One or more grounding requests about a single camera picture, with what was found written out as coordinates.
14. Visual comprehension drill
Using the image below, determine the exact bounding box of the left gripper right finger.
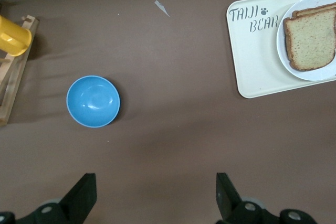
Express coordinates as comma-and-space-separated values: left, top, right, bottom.
216, 172, 318, 224

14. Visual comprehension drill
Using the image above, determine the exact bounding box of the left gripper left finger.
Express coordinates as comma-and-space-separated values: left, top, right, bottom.
15, 173, 97, 224

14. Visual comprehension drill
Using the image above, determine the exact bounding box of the white round plate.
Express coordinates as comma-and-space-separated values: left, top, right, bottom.
276, 0, 336, 81

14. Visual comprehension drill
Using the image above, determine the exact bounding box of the sandwich top bread slice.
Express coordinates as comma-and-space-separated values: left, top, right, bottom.
282, 7, 336, 72

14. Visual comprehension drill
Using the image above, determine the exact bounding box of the blue bowl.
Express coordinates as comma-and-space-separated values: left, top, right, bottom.
66, 75, 121, 129

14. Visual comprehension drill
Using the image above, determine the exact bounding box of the wooden mug rack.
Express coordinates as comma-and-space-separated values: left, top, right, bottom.
0, 1, 40, 127

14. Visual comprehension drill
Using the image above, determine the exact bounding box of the cream bear print tray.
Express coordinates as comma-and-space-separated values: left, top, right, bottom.
226, 0, 336, 99

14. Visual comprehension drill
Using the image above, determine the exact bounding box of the yellow mug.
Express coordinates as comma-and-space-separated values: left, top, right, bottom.
0, 15, 33, 57

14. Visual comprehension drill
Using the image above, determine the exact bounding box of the bread slice under egg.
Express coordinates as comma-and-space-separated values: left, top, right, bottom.
291, 3, 336, 18

